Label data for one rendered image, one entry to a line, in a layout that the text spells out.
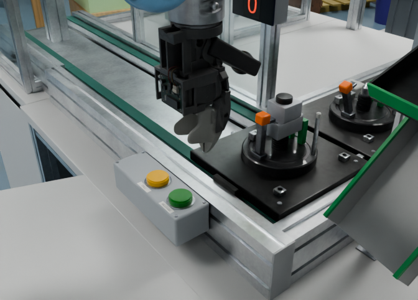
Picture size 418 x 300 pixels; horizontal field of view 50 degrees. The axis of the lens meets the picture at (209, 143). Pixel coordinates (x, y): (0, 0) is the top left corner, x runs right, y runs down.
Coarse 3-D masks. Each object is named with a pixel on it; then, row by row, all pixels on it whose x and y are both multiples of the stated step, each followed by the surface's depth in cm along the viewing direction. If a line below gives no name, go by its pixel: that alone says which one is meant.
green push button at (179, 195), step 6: (174, 192) 75; (180, 192) 75; (186, 192) 75; (174, 198) 74; (180, 198) 74; (186, 198) 74; (192, 198) 75; (174, 204) 74; (180, 204) 73; (186, 204) 74
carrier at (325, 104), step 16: (352, 80) 111; (336, 96) 99; (352, 96) 101; (368, 96) 95; (304, 112) 101; (320, 112) 101; (336, 112) 96; (352, 112) 94; (368, 112) 96; (384, 112) 96; (320, 128) 94; (336, 128) 94; (352, 128) 93; (368, 128) 92; (384, 128) 93; (336, 144) 91; (352, 144) 89; (368, 144) 89
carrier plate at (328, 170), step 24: (216, 144) 89; (240, 144) 89; (216, 168) 82; (240, 168) 82; (336, 168) 82; (360, 168) 82; (240, 192) 78; (264, 192) 76; (288, 192) 76; (312, 192) 76
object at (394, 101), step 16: (416, 48) 56; (400, 64) 56; (416, 64) 57; (384, 80) 56; (400, 80) 57; (416, 80) 56; (384, 96) 54; (400, 96) 55; (416, 96) 54; (400, 112) 53; (416, 112) 50
